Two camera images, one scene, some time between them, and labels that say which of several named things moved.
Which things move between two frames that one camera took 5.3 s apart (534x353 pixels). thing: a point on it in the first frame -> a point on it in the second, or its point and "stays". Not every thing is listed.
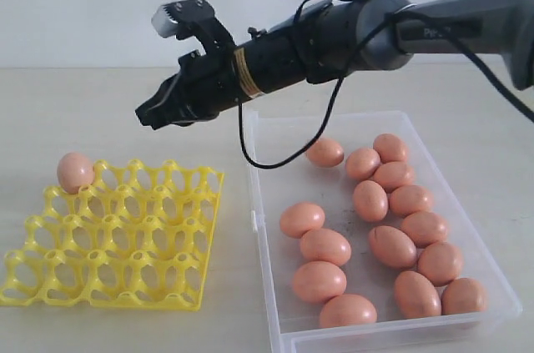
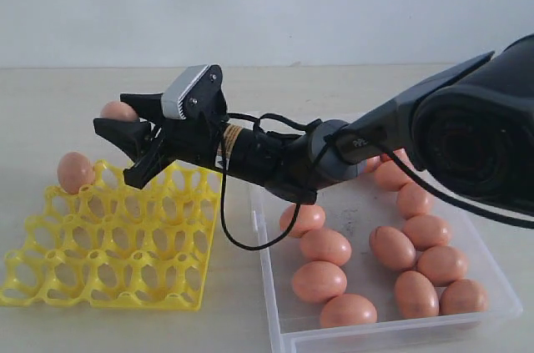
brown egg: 370,201 -> 118,110
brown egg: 393,174 stays
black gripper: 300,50 -> 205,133
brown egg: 74,170 stays
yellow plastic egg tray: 133,237 stays
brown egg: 298,218 stays
